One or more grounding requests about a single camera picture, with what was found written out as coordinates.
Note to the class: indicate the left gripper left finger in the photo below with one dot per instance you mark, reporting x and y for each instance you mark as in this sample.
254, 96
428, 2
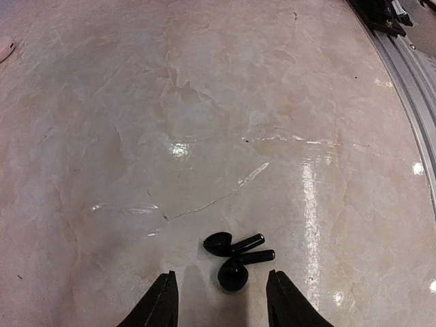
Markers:
158, 306

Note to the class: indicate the pink earbud charging case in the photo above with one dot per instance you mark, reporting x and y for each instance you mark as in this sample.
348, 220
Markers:
7, 46

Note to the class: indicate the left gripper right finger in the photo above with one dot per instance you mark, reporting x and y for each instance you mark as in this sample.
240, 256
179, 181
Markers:
287, 306

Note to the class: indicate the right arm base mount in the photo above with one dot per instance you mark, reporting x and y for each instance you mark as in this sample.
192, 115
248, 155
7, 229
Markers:
386, 16

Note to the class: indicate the black earbud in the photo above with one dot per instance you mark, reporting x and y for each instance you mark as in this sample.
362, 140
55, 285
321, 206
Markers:
233, 275
220, 244

